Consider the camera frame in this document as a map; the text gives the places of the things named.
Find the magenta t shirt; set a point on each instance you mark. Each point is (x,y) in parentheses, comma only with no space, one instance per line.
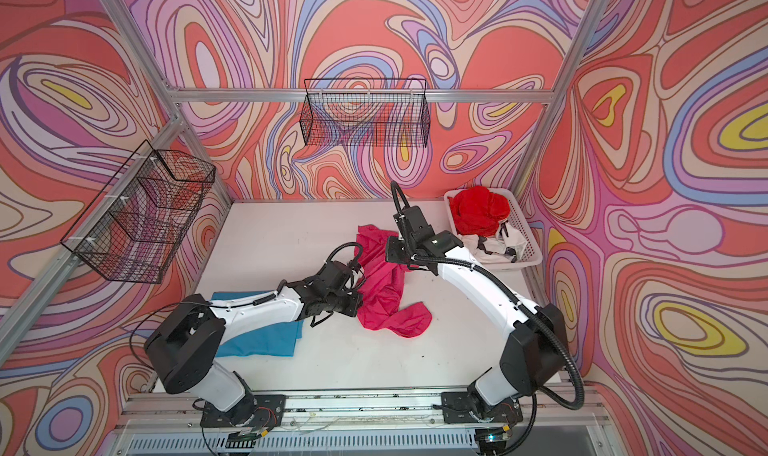
(383,289)

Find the folded teal t shirt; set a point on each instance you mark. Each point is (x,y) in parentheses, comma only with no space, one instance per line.
(258,336)

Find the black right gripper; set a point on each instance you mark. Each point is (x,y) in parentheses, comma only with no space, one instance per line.
(393,254)

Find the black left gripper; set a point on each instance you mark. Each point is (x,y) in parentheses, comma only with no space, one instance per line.
(356,302)

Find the white plastic laundry basket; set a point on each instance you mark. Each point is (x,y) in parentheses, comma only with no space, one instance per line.
(532,256)

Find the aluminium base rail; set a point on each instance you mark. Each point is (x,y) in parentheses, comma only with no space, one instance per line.
(392,421)

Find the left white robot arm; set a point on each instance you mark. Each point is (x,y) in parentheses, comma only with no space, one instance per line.
(182,350)

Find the black wire basket left wall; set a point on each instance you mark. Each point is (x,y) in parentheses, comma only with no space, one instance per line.
(133,229)

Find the red t shirt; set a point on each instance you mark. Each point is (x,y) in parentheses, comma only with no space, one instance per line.
(478,211)

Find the white black garment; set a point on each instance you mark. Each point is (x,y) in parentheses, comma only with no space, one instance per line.
(507,246)

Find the black wire basket wall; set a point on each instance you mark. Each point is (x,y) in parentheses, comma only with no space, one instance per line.
(368,112)
(133,229)

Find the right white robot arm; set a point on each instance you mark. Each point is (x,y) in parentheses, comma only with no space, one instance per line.
(535,358)

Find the black wire basket back wall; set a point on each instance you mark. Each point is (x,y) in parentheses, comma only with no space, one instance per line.
(368,112)

